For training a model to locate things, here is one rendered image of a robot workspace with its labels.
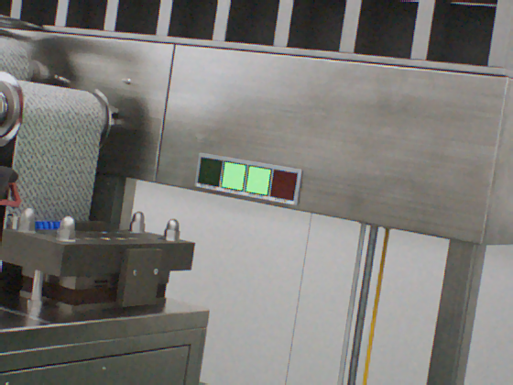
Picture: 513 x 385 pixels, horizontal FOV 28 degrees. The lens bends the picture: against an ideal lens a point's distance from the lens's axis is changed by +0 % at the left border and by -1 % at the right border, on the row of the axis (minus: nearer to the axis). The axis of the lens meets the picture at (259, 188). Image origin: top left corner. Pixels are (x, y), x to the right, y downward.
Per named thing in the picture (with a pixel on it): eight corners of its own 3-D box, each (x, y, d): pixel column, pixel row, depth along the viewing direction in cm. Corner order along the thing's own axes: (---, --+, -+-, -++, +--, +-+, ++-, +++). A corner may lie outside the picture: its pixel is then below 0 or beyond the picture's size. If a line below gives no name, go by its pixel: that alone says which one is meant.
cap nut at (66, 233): (51, 238, 192) (54, 214, 192) (65, 238, 195) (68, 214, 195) (65, 242, 190) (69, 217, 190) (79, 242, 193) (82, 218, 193)
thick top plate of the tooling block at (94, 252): (-2, 259, 197) (3, 228, 196) (134, 256, 230) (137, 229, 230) (60, 276, 188) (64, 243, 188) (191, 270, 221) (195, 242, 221)
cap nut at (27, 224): (11, 229, 197) (15, 206, 196) (26, 229, 200) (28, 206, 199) (25, 233, 195) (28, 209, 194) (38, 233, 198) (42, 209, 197)
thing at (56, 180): (3, 231, 202) (16, 137, 201) (84, 232, 222) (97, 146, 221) (5, 232, 202) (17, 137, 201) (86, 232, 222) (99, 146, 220)
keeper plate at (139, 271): (114, 304, 202) (123, 248, 201) (147, 302, 210) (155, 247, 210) (125, 307, 201) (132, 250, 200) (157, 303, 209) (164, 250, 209)
